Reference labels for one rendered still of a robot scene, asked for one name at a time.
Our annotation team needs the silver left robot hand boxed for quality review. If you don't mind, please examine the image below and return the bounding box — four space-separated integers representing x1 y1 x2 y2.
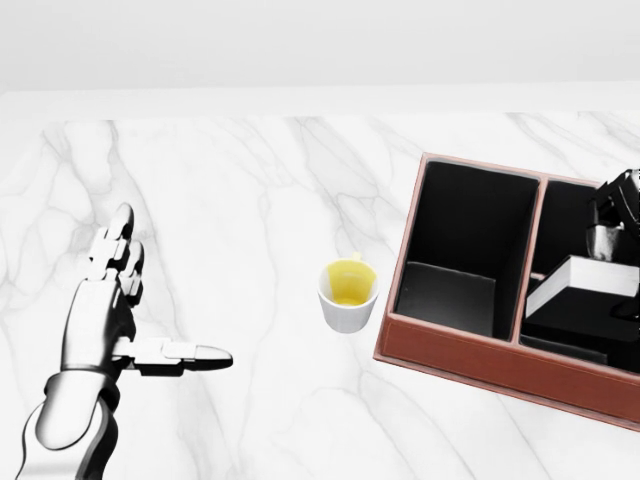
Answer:
59 202 235 378

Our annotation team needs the white mug with yellow inside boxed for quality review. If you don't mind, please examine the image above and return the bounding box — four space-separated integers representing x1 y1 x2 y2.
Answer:
317 252 381 335

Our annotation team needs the black book with white pages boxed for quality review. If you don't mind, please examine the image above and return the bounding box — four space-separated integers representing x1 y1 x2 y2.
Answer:
519 254 640 374

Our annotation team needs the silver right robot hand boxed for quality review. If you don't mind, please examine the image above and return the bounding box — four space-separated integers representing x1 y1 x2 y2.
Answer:
585 168 640 321

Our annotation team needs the red-brown desk caddy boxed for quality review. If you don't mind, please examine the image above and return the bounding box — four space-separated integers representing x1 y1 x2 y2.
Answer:
373 151 640 434

